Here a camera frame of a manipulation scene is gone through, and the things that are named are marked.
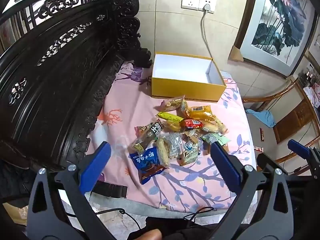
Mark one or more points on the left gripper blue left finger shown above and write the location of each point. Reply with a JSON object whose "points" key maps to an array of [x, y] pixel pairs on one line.
{"points": [[93, 167]]}

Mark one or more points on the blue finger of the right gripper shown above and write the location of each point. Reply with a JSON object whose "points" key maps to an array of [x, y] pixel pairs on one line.
{"points": [[299, 149]]}

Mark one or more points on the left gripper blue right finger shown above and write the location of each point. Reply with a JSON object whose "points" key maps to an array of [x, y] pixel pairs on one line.
{"points": [[229, 167]]}

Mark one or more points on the blue cocoa biscuit packet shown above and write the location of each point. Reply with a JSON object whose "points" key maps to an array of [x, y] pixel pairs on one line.
{"points": [[148, 164]]}

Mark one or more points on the red snack packet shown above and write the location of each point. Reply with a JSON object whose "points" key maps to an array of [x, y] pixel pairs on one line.
{"points": [[191, 124]]}

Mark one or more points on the dark labelled long snack packet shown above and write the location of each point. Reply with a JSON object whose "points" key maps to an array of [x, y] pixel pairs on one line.
{"points": [[146, 135]]}

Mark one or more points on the sesame stick snack packet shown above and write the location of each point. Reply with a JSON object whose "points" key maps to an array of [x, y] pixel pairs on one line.
{"points": [[163, 152]]}

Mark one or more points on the long yellow snack bar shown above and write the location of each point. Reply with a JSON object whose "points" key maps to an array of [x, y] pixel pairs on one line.
{"points": [[169, 117]]}

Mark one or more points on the wooden armchair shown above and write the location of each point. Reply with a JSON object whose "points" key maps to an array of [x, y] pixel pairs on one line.
{"points": [[296, 118]]}

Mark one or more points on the blue cloth on chair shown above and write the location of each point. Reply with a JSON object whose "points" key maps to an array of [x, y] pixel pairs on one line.
{"points": [[264, 116]]}

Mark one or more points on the yellow transparent bread packet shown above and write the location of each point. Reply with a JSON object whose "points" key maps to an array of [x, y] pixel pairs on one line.
{"points": [[211, 123]]}

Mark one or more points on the clear white printed snack packet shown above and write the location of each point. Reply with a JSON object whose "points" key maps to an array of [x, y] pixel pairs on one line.
{"points": [[175, 144]]}

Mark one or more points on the golden cake snack packet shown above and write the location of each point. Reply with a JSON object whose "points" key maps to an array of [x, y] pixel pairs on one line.
{"points": [[172, 126]]}

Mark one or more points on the small mushroom candy packet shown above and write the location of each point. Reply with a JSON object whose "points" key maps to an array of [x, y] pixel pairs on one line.
{"points": [[184, 108]]}

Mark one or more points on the pink twisted cookie packet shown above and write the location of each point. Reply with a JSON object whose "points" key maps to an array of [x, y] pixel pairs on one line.
{"points": [[171, 104]]}

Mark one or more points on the yellow cardboard shoe box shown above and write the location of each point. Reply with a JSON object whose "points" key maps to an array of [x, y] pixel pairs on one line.
{"points": [[195, 77]]}

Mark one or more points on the framed lotus painting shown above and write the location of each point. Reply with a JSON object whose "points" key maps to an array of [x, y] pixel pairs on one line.
{"points": [[274, 34]]}

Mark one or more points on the white wall socket panel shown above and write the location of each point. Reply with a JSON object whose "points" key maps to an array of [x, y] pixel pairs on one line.
{"points": [[199, 5]]}

